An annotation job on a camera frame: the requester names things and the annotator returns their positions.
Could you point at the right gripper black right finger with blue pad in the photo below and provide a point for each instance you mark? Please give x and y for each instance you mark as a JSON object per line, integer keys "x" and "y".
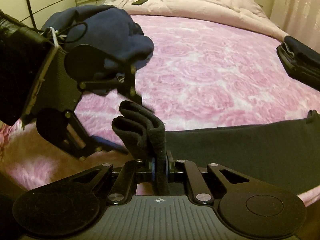
{"x": 245, "y": 205}

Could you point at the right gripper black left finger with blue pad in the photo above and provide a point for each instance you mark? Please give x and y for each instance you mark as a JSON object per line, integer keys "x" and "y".
{"x": 72, "y": 205}

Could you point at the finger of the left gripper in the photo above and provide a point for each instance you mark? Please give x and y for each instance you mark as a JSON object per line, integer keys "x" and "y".
{"x": 65, "y": 131}
{"x": 98, "y": 72}

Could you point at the dark green garment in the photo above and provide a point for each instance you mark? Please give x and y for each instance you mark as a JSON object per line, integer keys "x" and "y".
{"x": 285, "y": 153}

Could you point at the folded dark clothes stack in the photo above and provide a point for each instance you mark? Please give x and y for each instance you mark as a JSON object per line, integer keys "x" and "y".
{"x": 299, "y": 61}

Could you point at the navy blue crumpled garment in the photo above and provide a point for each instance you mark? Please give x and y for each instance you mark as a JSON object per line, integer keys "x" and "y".
{"x": 105, "y": 27}

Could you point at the black phone on duvet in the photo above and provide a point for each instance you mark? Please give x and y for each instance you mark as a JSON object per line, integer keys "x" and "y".
{"x": 139, "y": 2}

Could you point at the pink floral bed blanket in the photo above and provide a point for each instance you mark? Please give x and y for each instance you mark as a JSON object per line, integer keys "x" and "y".
{"x": 202, "y": 75}

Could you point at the pale pink duvet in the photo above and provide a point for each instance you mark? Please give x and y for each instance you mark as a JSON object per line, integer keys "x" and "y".
{"x": 243, "y": 14}

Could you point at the cream curtain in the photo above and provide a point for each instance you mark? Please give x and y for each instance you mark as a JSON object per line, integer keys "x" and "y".
{"x": 299, "y": 19}

